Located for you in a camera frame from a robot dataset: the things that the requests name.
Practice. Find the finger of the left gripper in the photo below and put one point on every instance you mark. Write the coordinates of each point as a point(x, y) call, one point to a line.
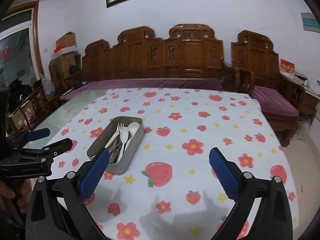
point(27, 136)
point(48, 151)

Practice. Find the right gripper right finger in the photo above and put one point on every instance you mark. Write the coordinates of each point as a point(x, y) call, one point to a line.
point(233, 180)

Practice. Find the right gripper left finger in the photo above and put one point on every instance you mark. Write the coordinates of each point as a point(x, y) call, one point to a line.
point(84, 181)

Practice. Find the small white plastic spoon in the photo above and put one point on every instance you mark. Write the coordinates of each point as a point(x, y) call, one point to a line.
point(124, 135)

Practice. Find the silver metal fork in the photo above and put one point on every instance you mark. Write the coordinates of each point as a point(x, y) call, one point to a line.
point(120, 126)

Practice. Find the large white plastic ladle spoon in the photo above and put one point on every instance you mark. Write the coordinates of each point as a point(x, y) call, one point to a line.
point(132, 128)

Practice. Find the left hand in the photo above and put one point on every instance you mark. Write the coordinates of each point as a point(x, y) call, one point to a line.
point(24, 195)

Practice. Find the small wooden chair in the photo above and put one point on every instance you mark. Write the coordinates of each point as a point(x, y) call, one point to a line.
point(33, 110)

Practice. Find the grey metal utensil tray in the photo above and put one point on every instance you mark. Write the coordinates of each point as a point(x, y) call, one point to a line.
point(118, 168)

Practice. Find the fruit flower print tablecloth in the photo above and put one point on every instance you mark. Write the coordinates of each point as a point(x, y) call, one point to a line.
point(169, 190)

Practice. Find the stacked cardboard boxes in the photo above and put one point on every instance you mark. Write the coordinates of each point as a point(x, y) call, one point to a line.
point(65, 61)

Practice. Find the purple armchair cushion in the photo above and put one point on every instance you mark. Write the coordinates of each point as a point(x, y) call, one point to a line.
point(272, 102)

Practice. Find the purple sofa cushion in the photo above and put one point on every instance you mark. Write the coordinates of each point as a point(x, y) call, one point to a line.
point(209, 84)

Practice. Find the wooden side table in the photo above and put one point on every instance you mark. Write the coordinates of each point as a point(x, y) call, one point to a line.
point(302, 98)

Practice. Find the red desk calendar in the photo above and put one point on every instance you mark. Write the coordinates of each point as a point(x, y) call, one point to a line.
point(287, 67)

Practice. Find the carved wooden armchair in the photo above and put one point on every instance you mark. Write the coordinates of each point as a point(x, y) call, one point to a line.
point(253, 55)

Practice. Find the carved wooden sofa bench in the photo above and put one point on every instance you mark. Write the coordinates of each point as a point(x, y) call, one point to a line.
point(190, 52)

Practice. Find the green framed wall sign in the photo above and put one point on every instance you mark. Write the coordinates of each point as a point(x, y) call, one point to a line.
point(309, 22)

